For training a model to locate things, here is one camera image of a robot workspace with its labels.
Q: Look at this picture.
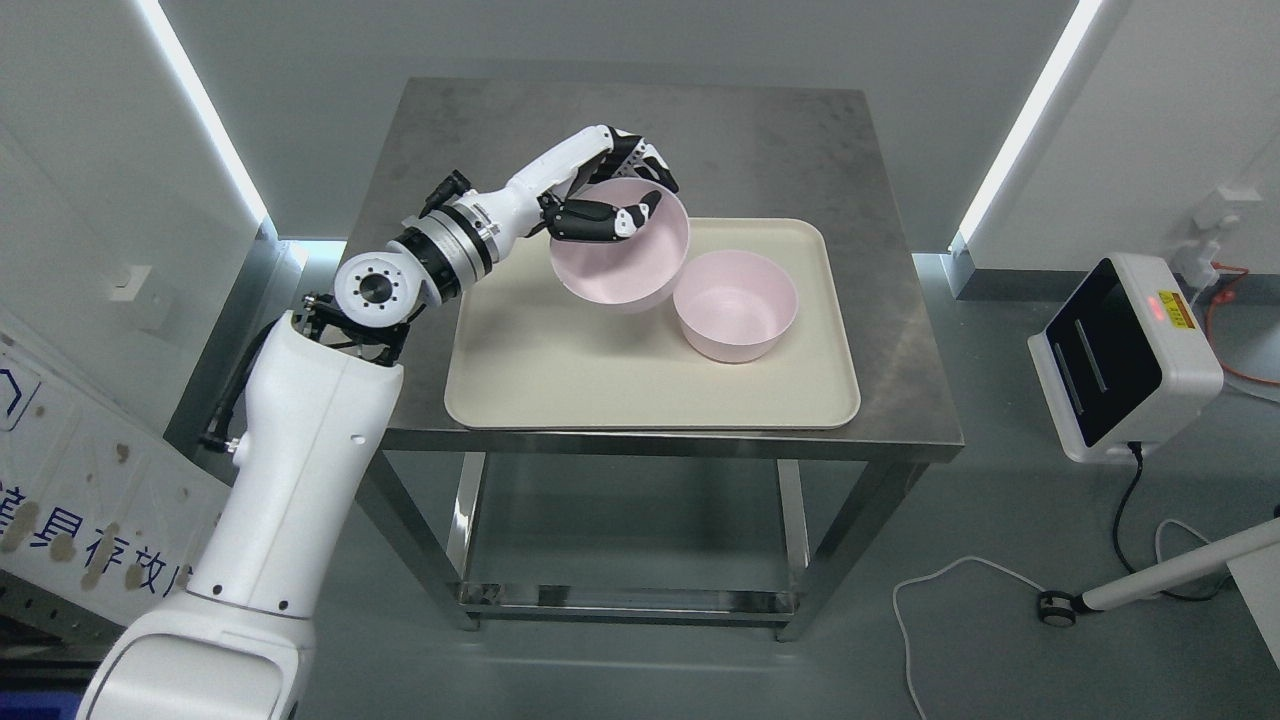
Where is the white wheeled stand leg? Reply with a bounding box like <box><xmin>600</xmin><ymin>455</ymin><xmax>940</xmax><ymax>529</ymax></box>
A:
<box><xmin>1036</xmin><ymin>518</ymin><xmax>1279</xmax><ymax>626</ymax></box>

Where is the black power cable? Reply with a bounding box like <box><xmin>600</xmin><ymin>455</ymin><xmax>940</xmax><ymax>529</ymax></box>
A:
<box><xmin>1110</xmin><ymin>442</ymin><xmax>1231</xmax><ymax>601</ymax></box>

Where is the white black box device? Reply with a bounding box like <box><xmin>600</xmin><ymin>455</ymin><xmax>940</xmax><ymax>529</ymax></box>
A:
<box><xmin>1027</xmin><ymin>252</ymin><xmax>1225</xmax><ymax>464</ymax></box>

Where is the red cable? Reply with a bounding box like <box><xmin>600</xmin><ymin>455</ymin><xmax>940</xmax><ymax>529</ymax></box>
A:
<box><xmin>1203</xmin><ymin>265</ymin><xmax>1280</xmax><ymax>389</ymax></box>

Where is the white floor cable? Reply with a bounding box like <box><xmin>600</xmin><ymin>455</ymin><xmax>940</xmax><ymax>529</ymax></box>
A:
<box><xmin>891</xmin><ymin>518</ymin><xmax>1211</xmax><ymax>720</ymax></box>

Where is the white wall socket plug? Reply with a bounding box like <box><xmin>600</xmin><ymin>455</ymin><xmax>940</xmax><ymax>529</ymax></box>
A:
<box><xmin>1171</xmin><ymin>184</ymin><xmax>1262</xmax><ymax>291</ymax></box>

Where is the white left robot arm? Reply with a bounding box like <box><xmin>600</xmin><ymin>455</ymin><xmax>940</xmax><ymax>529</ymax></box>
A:
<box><xmin>77</xmin><ymin>172</ymin><xmax>498</xmax><ymax>719</ymax></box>

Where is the pink bowl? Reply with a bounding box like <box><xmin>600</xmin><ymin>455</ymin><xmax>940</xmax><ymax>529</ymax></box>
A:
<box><xmin>549</xmin><ymin>177</ymin><xmax>691</xmax><ymax>313</ymax></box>
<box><xmin>672</xmin><ymin>250</ymin><xmax>800</xmax><ymax>364</ymax></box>

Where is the white printed sign board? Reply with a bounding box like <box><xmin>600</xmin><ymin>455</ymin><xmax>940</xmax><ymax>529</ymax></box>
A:
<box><xmin>1</xmin><ymin>313</ymin><xmax>229</xmax><ymax>626</ymax></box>

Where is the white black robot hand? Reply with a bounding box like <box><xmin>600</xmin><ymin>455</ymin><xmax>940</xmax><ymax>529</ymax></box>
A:
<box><xmin>462</xmin><ymin>124</ymin><xmax>680</xmax><ymax>240</ymax></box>

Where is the stainless steel table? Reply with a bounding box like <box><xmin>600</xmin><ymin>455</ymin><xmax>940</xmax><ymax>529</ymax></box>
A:
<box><xmin>349</xmin><ymin>78</ymin><xmax>964</xmax><ymax>642</ymax></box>

